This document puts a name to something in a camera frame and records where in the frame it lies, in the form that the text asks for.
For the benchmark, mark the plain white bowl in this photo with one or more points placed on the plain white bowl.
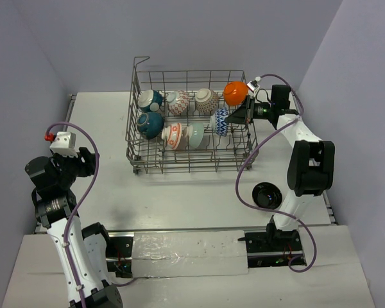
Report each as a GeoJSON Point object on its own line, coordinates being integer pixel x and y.
{"type": "Point", "coordinates": [234, 93]}

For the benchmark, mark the grey wire dish rack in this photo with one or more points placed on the grey wire dish rack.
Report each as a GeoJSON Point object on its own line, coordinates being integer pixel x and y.
{"type": "Point", "coordinates": [215, 153]}

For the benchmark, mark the blue triangle pattern bowl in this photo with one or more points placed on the blue triangle pattern bowl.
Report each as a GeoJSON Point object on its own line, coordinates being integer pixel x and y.
{"type": "Point", "coordinates": [150, 101]}

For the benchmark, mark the dark bowl beige inside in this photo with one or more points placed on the dark bowl beige inside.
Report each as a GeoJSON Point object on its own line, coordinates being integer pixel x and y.
{"type": "Point", "coordinates": [150, 124]}

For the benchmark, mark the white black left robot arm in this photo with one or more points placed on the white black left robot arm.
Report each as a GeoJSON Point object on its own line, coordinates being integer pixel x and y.
{"type": "Point", "coordinates": [81, 250]}

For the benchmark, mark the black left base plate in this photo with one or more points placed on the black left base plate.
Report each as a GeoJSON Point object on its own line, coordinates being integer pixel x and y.
{"type": "Point", "coordinates": [119, 255]}

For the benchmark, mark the grey geometric pattern bowl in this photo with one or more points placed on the grey geometric pattern bowl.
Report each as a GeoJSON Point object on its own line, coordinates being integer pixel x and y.
{"type": "Point", "coordinates": [206, 100]}

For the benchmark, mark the white bowl red diamond pattern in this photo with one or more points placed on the white bowl red diamond pattern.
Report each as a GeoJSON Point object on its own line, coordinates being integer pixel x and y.
{"type": "Point", "coordinates": [177, 102]}

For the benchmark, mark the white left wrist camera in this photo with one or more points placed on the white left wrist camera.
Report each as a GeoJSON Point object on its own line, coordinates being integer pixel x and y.
{"type": "Point", "coordinates": [62, 144]}

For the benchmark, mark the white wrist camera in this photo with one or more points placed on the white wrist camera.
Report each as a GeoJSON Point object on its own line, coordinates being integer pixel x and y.
{"type": "Point", "coordinates": [254, 85]}
{"type": "Point", "coordinates": [62, 144]}

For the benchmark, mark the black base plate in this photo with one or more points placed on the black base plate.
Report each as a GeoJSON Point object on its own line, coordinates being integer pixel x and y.
{"type": "Point", "coordinates": [267, 249]}
{"type": "Point", "coordinates": [119, 255]}

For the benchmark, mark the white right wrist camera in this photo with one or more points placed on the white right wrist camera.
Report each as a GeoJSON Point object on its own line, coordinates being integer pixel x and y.
{"type": "Point", "coordinates": [254, 85]}

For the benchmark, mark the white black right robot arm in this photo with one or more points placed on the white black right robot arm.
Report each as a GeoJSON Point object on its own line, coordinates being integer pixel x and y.
{"type": "Point", "coordinates": [311, 166]}

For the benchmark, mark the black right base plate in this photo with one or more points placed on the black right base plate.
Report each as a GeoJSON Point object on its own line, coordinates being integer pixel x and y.
{"type": "Point", "coordinates": [267, 249]}

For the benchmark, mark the orange floral pattern bowl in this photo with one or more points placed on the orange floral pattern bowl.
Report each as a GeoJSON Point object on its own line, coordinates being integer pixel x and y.
{"type": "Point", "coordinates": [172, 135]}

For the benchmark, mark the grey taped cover panel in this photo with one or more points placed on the grey taped cover panel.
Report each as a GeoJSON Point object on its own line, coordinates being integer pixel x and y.
{"type": "Point", "coordinates": [188, 254]}

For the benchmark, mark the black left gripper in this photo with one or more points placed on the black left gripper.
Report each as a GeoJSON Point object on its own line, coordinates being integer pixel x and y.
{"type": "Point", "coordinates": [88, 159]}

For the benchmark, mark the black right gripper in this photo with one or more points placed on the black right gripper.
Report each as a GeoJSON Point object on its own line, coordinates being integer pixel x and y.
{"type": "Point", "coordinates": [240, 115]}

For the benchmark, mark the orange diamond pattern bowl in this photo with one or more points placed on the orange diamond pattern bowl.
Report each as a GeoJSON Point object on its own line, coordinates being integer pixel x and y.
{"type": "Point", "coordinates": [218, 122]}

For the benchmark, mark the pale green bowl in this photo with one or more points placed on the pale green bowl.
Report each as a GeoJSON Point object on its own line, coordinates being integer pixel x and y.
{"type": "Point", "coordinates": [193, 134]}

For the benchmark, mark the black bowl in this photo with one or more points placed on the black bowl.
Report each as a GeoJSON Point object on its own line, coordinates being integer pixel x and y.
{"type": "Point", "coordinates": [267, 195]}

